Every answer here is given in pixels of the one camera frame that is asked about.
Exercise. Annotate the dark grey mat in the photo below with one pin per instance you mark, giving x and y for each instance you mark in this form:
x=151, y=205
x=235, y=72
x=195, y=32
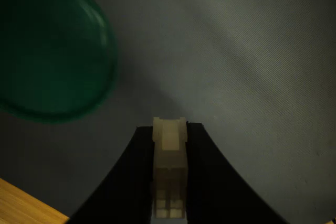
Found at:
x=236, y=51

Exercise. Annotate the round green lid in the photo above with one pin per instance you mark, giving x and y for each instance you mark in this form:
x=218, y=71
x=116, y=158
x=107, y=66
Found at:
x=52, y=51

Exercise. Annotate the small white plastic terminal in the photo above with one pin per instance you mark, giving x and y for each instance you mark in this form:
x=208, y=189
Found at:
x=170, y=155

